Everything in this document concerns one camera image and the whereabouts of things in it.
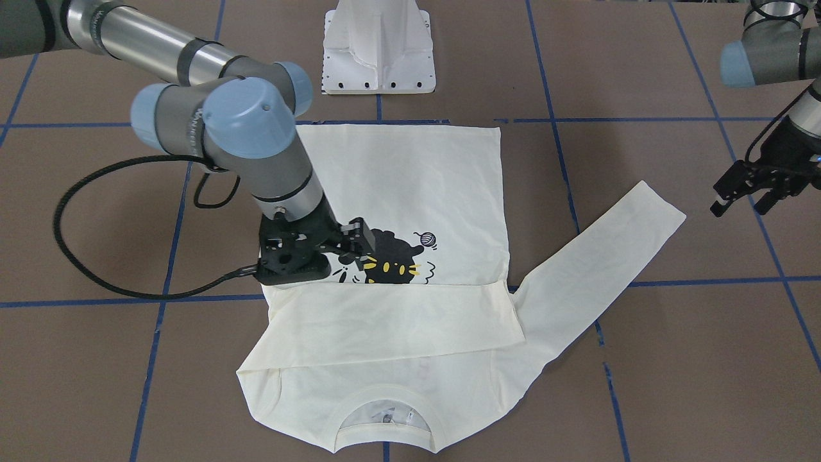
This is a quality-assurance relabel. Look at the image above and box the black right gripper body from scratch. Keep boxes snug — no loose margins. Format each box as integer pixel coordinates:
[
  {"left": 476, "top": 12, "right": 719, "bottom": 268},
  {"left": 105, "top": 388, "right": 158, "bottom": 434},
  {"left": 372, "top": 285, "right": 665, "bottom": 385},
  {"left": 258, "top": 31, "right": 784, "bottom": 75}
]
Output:
[{"left": 284, "top": 199, "right": 344, "bottom": 255}]

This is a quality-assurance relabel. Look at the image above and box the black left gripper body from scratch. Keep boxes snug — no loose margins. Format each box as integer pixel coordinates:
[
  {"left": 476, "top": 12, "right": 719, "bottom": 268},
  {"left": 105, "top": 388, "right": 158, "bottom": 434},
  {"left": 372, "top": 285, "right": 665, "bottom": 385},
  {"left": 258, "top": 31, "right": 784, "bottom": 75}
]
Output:
[{"left": 745, "top": 116, "right": 820, "bottom": 193}]

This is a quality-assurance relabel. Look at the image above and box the cream long sleeve cat shirt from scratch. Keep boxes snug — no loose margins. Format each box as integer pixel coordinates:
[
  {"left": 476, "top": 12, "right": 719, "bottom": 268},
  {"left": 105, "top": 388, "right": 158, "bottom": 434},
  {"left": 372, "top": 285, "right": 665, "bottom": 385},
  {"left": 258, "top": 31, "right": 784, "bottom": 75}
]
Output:
[{"left": 237, "top": 124, "right": 686, "bottom": 453}]

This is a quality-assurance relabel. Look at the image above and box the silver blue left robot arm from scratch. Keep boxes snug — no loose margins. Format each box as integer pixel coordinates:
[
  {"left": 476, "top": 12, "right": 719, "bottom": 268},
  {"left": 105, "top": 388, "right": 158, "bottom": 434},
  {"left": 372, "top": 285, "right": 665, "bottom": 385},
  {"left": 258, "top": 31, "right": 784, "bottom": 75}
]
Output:
[{"left": 710, "top": 1, "right": 820, "bottom": 217}]

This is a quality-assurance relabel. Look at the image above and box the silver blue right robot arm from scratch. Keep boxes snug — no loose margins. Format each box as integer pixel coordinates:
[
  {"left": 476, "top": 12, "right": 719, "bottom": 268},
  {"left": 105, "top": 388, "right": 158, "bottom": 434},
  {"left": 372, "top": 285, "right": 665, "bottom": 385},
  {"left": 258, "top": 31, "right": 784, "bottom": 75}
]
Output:
[{"left": 2, "top": 1, "right": 376, "bottom": 267}]

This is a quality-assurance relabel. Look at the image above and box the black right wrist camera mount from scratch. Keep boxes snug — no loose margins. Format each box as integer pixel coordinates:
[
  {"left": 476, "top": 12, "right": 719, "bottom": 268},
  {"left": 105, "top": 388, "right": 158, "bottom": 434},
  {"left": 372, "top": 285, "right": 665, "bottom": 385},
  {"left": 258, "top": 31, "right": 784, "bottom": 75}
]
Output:
[{"left": 254, "top": 213, "right": 330, "bottom": 286}]

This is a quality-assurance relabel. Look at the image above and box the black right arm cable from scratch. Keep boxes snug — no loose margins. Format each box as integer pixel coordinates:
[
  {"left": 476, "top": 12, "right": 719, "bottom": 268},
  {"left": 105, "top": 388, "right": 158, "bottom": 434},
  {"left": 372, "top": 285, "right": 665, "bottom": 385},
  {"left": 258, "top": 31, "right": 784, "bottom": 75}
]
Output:
[{"left": 53, "top": 154, "right": 264, "bottom": 300}]

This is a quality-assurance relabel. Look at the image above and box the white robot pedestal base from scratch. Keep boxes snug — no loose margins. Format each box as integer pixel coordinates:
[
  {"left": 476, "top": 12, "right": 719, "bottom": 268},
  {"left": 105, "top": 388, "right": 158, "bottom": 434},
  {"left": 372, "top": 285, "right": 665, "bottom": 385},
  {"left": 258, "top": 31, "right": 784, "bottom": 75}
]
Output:
[{"left": 321, "top": 1, "right": 437, "bottom": 96}]

